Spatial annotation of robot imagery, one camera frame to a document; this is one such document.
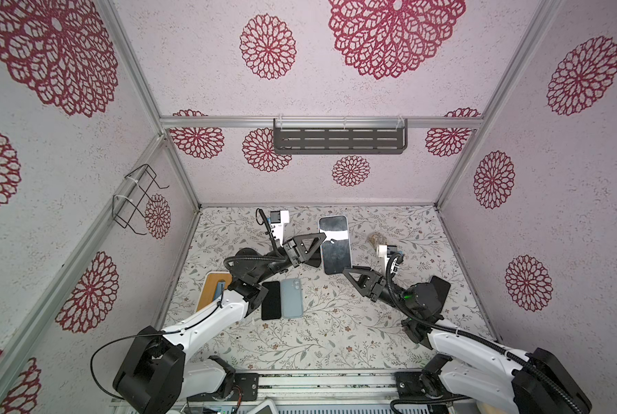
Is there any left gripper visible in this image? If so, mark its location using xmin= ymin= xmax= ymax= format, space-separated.
xmin=256 ymin=232 xmax=326 ymax=286

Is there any pale green phone case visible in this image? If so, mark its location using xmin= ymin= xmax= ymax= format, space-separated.
xmin=280 ymin=279 xmax=303 ymax=319

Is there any black phone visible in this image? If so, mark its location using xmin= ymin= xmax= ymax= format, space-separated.
xmin=429 ymin=276 xmax=451 ymax=309

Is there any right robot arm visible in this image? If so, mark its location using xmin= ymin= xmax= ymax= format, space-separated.
xmin=343 ymin=267 xmax=592 ymax=413

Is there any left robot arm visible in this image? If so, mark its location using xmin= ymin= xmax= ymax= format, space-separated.
xmin=113 ymin=233 xmax=326 ymax=413

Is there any crumpled clear plastic bag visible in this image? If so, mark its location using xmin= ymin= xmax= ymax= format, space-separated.
xmin=367 ymin=232 xmax=389 ymax=250

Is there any white wooden-top tissue box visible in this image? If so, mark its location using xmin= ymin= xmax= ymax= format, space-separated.
xmin=195 ymin=272 xmax=232 ymax=312

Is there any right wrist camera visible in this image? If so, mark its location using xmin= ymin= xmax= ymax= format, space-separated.
xmin=377 ymin=244 xmax=403 ymax=266

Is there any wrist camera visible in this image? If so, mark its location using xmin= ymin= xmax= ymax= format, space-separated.
xmin=377 ymin=244 xmax=403 ymax=266
xmin=269 ymin=210 xmax=289 ymax=244

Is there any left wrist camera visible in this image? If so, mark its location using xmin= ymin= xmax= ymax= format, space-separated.
xmin=269 ymin=210 xmax=289 ymax=244

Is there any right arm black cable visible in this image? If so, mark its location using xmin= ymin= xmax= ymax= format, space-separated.
xmin=384 ymin=252 xmax=584 ymax=414

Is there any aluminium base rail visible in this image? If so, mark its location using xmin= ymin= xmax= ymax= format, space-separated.
xmin=108 ymin=368 xmax=475 ymax=414

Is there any grey metal wall shelf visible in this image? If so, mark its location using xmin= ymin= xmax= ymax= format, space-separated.
xmin=272 ymin=118 xmax=408 ymax=155

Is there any black wire wall rack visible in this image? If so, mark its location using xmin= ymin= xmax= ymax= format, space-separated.
xmin=111 ymin=164 xmax=172 ymax=240

